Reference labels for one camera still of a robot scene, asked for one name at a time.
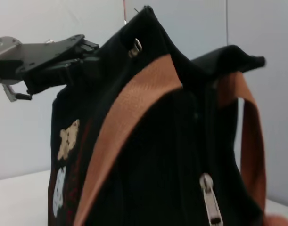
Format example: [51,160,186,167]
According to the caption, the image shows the black food bag orange handles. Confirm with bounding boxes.
[47,5,288,226]

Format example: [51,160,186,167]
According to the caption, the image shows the small metal side ring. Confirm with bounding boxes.
[128,38,143,57]

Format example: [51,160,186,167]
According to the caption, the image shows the silver metal main zipper pull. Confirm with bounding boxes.
[198,172,224,226]

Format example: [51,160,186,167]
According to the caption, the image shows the left arm cable with plug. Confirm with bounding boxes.
[2,84,33,102]

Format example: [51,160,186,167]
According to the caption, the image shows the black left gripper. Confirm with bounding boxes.
[16,34,102,94]

